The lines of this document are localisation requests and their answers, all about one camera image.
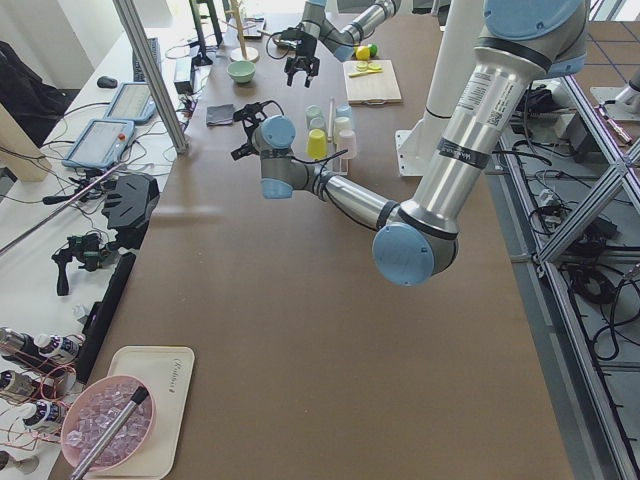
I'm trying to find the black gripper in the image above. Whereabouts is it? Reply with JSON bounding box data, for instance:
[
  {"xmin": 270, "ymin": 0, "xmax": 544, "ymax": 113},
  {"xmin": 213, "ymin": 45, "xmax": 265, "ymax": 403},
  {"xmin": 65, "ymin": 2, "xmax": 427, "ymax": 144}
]
[
  {"xmin": 280, "ymin": 28, "xmax": 320, "ymax": 88},
  {"xmin": 231, "ymin": 100, "xmax": 270, "ymax": 161}
]

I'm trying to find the green cup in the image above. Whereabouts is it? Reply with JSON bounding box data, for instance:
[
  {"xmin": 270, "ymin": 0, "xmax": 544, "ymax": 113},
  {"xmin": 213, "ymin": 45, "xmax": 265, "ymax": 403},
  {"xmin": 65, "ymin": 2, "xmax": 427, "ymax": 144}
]
[{"xmin": 305, "ymin": 105, "xmax": 324, "ymax": 123}]

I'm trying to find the pink cup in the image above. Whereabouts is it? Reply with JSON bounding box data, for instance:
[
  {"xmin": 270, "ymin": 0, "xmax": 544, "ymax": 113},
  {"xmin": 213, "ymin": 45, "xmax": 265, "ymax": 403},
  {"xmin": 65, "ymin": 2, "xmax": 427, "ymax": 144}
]
[{"xmin": 336, "ymin": 129, "xmax": 358, "ymax": 160}]

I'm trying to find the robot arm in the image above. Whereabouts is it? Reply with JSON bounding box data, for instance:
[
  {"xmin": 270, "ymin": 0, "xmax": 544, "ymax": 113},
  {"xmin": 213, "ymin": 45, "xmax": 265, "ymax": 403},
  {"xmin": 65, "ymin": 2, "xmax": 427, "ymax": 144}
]
[
  {"xmin": 280, "ymin": 0, "xmax": 401, "ymax": 88},
  {"xmin": 232, "ymin": 1, "xmax": 589, "ymax": 286}
]

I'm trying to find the grey cup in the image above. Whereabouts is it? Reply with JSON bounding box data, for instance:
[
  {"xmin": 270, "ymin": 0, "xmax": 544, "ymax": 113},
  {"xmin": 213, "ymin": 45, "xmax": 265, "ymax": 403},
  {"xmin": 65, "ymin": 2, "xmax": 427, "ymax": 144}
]
[{"xmin": 308, "ymin": 117, "xmax": 326, "ymax": 132}]

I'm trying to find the light blue cup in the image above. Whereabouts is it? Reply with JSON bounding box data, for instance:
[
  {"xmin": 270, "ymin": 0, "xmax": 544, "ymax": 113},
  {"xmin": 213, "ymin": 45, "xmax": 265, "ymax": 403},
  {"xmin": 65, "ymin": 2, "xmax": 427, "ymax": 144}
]
[{"xmin": 335, "ymin": 104, "xmax": 353, "ymax": 119}]

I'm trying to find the white cup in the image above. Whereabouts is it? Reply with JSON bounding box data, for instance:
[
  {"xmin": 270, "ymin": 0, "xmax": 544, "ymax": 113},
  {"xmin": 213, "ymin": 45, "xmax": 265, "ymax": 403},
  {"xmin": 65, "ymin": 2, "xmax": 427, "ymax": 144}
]
[{"xmin": 333, "ymin": 116, "xmax": 354, "ymax": 140}]

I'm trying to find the yellow cup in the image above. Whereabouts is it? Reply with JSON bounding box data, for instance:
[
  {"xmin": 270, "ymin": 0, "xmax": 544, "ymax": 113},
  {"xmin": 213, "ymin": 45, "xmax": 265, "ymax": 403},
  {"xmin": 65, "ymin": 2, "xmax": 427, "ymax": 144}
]
[{"xmin": 306, "ymin": 129, "xmax": 328, "ymax": 160}]

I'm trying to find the grey folded cloth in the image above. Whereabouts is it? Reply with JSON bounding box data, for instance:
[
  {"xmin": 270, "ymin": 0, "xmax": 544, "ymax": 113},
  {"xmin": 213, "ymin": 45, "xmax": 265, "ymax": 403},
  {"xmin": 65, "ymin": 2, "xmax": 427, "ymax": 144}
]
[{"xmin": 205, "ymin": 104, "xmax": 235, "ymax": 127}]

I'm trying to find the wooden stand with base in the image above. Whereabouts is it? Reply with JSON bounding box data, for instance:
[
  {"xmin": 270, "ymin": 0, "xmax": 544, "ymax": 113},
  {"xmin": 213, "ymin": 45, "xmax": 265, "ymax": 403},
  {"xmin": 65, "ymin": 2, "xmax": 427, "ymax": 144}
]
[{"xmin": 229, "ymin": 0, "xmax": 260, "ymax": 63}]

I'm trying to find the green bowl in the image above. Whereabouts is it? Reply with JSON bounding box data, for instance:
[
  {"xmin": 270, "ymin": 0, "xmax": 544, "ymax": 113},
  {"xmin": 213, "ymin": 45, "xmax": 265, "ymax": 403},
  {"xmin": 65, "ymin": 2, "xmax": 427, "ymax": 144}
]
[{"xmin": 227, "ymin": 60, "xmax": 256, "ymax": 84}]

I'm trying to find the whole yellow lemon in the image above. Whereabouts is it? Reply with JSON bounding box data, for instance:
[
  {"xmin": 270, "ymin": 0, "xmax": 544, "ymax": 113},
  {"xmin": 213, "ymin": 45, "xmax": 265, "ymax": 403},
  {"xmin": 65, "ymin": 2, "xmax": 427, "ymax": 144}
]
[{"xmin": 354, "ymin": 45, "xmax": 371, "ymax": 61}]

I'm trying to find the yellow plastic knife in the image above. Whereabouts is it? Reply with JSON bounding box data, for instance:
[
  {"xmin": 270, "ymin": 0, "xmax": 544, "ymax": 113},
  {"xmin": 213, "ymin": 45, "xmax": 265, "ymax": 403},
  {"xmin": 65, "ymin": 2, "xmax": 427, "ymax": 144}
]
[{"xmin": 348, "ymin": 69, "xmax": 382, "ymax": 78}]

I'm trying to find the wooden cutting board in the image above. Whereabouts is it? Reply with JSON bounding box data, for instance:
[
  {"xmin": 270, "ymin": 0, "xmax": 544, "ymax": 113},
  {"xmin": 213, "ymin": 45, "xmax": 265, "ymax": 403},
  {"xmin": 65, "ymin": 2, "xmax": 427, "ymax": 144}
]
[{"xmin": 343, "ymin": 60, "xmax": 402, "ymax": 105}]

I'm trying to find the blue tablet far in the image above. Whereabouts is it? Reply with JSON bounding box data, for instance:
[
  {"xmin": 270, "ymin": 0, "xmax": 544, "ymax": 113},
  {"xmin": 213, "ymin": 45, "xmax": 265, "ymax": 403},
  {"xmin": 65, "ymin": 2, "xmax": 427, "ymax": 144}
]
[{"xmin": 104, "ymin": 82, "xmax": 156, "ymax": 125}]

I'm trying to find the blue tablet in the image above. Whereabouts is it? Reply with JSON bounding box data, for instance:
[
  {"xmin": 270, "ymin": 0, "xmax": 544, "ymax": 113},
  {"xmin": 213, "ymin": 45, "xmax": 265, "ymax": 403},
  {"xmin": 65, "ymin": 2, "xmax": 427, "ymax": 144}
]
[
  {"xmin": 62, "ymin": 119, "xmax": 135, "ymax": 169},
  {"xmin": 104, "ymin": 82, "xmax": 156, "ymax": 125}
]

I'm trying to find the black perforated plastic part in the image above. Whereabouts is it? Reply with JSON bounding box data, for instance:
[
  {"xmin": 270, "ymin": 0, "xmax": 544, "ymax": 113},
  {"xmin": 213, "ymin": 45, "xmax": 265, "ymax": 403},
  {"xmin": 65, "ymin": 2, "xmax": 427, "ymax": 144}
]
[{"xmin": 102, "ymin": 174, "xmax": 159, "ymax": 252}]

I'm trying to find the blue tablet near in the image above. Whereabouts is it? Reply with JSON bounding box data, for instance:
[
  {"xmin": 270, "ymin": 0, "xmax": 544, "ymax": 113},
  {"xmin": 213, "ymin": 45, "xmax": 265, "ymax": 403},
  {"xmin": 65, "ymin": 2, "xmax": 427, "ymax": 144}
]
[{"xmin": 62, "ymin": 119, "xmax": 135, "ymax": 169}]

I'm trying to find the black computer mouse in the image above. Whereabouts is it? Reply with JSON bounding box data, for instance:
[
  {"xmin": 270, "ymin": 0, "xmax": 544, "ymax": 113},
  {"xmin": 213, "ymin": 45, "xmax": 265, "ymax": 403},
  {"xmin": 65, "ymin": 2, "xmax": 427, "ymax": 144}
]
[{"xmin": 96, "ymin": 76, "xmax": 118, "ymax": 89}]

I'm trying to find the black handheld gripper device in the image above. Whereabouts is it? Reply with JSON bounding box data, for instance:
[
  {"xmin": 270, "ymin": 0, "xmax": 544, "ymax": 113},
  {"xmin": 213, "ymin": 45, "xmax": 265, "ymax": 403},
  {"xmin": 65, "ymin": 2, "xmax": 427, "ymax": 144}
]
[{"xmin": 51, "ymin": 233, "xmax": 117, "ymax": 296}]

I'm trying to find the cream plastic tray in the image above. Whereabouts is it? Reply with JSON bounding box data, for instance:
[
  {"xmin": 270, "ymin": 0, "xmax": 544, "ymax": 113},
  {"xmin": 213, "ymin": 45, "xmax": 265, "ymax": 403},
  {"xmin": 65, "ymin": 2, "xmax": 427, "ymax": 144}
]
[{"xmin": 69, "ymin": 345, "xmax": 196, "ymax": 480}]

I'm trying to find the metal rod black tip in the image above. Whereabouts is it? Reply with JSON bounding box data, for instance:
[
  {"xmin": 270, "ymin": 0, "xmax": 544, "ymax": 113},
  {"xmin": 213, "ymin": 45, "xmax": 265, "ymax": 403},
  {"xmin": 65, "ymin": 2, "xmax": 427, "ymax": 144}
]
[{"xmin": 69, "ymin": 386, "xmax": 149, "ymax": 480}]

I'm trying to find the pink bowl of ice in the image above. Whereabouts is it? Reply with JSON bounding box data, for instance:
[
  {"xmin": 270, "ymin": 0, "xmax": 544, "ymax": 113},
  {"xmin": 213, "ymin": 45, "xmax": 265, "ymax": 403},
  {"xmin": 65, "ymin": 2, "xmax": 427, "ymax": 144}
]
[{"xmin": 61, "ymin": 375, "xmax": 155, "ymax": 472}]

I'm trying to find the white wire cup rack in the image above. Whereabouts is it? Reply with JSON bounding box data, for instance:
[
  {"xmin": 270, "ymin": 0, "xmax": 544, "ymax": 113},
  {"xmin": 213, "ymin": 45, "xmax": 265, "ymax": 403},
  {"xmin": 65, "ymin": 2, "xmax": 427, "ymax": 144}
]
[{"xmin": 323, "ymin": 97, "xmax": 338, "ymax": 154}]

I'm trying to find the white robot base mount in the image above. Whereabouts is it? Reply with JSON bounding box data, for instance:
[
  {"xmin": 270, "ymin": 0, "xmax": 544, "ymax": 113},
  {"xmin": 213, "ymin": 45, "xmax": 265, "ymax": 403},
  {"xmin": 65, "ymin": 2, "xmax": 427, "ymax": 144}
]
[{"xmin": 394, "ymin": 128, "xmax": 427, "ymax": 177}]

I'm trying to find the aluminium frame post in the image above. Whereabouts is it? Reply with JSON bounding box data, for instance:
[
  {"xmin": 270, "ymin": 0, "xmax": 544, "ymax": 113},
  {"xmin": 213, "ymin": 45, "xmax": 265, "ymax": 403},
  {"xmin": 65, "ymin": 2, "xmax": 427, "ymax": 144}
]
[{"xmin": 113, "ymin": 0, "xmax": 188, "ymax": 155}]

